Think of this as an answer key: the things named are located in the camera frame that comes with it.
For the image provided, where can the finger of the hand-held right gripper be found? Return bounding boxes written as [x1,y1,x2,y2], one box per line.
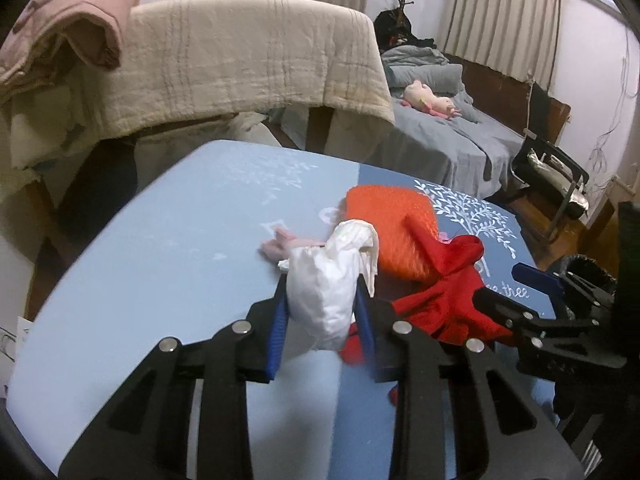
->
[472,287,601,356]
[512,262,613,308]

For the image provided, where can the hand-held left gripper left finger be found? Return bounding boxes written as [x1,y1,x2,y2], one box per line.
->
[57,277,291,480]

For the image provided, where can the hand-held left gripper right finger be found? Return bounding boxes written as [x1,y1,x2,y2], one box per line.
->
[355,285,586,480]

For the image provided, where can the white tissue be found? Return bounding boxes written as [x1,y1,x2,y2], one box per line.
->
[277,219,381,351]

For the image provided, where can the waste bin with black bag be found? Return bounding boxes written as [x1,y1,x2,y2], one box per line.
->
[547,255,621,311]

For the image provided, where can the red cloth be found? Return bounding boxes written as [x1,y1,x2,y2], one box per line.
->
[342,234,516,406]

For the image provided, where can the orange spiky foam net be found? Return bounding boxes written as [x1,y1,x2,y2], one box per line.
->
[345,185,443,281]

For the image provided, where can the silver cushion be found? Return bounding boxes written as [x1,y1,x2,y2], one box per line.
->
[525,152,588,218]

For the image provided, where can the blue tree print tablecloth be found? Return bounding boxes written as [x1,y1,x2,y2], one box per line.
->
[10,139,561,480]

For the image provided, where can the bed with grey sheet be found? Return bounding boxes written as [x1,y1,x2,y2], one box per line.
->
[280,85,531,201]

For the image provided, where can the black office chair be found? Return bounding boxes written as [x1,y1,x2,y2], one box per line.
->
[510,80,591,243]

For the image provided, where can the dark wooden headboard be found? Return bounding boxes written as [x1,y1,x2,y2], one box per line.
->
[442,52,572,143]

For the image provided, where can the pink plush toy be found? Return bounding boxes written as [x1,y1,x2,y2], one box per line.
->
[402,80,462,120]

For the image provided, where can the grey duvet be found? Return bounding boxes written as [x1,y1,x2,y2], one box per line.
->
[381,44,463,98]

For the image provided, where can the white paper sheet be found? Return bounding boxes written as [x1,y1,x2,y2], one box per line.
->
[0,315,31,396]

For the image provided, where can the beige quilted blanket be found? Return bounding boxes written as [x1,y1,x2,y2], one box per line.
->
[65,0,396,161]

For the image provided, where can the wooden coat rack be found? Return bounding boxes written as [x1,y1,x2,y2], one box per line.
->
[391,0,416,26]

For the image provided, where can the pink quilt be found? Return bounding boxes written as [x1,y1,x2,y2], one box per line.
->
[0,0,148,98]

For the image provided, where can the hanging wall cables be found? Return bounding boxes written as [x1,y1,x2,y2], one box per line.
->
[585,25,636,186]

